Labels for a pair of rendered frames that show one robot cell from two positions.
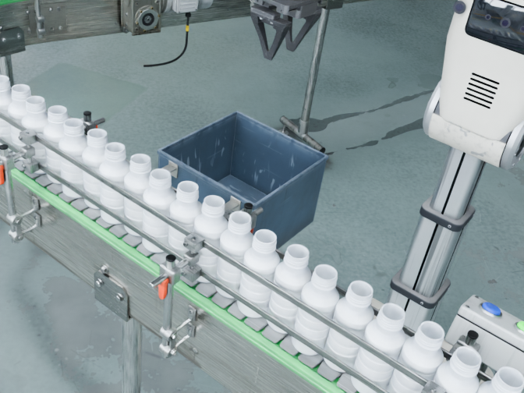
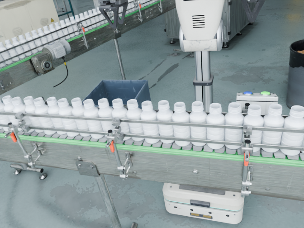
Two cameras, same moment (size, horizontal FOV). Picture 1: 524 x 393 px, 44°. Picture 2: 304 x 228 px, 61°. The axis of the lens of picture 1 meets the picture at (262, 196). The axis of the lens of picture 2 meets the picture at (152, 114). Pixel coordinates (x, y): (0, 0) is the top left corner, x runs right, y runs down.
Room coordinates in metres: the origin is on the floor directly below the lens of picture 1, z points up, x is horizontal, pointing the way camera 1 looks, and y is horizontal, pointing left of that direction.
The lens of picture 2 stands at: (0.03, 0.12, 1.62)
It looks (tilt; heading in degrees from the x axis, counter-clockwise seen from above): 33 degrees down; 349
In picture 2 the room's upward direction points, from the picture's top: 10 degrees counter-clockwise
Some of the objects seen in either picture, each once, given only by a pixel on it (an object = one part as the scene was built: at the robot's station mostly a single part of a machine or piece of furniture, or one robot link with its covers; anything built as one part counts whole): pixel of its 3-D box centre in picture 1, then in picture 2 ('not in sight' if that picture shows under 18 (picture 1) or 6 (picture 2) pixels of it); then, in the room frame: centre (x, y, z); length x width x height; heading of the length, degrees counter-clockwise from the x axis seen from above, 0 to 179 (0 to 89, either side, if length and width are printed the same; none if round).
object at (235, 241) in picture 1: (235, 254); (135, 120); (0.84, 0.03, 1.08); 0.06 x 0.06 x 0.17
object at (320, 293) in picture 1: (316, 309); (181, 124); (0.74, -0.11, 1.08); 0.06 x 0.06 x 0.17
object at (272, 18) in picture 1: (277, 29); (113, 13); (0.97, 0.02, 1.45); 0.07 x 0.07 x 0.09; 57
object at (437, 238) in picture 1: (426, 267); (204, 106); (1.30, -0.46, 0.74); 0.11 x 0.11 x 0.40; 58
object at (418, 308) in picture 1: (402, 331); not in sight; (1.30, -0.46, 0.49); 0.13 x 0.13 x 0.40; 58
